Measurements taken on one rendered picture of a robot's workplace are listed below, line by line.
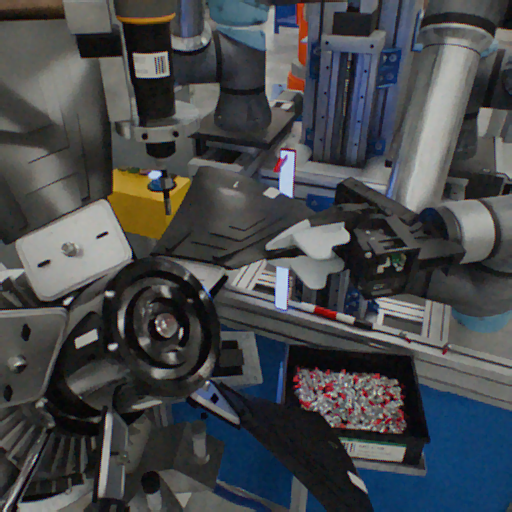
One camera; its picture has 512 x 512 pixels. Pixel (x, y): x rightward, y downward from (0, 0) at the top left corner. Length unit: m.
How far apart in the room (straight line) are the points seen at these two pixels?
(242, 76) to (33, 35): 0.76
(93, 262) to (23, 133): 0.13
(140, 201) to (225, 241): 0.39
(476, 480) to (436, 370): 0.32
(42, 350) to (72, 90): 0.24
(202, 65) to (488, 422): 0.95
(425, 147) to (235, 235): 0.29
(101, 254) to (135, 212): 0.50
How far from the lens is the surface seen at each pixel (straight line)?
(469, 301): 0.72
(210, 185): 0.69
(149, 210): 0.93
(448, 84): 0.73
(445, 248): 0.59
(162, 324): 0.41
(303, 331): 0.98
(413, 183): 0.71
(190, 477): 0.66
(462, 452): 1.15
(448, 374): 0.97
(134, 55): 0.41
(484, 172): 1.17
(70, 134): 0.49
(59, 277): 0.47
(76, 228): 0.47
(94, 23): 0.40
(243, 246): 0.56
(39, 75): 0.52
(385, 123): 1.39
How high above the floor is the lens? 1.50
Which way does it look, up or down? 36 degrees down
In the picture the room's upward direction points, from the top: straight up
